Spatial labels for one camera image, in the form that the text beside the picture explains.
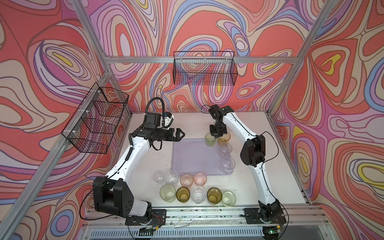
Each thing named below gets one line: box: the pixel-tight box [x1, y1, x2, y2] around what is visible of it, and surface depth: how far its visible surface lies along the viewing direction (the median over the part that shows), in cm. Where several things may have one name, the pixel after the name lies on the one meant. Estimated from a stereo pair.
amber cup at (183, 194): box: [176, 186, 191, 203], surface depth 77 cm
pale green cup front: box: [221, 190, 237, 207], surface depth 76 cm
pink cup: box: [193, 172, 207, 186], surface depth 85 cm
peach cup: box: [180, 173, 194, 189], surface depth 83 cm
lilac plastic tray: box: [172, 138, 233, 176], surface depth 98 cm
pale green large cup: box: [159, 183, 177, 203], surface depth 75 cm
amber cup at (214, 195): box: [206, 187, 223, 206], surface depth 75 cm
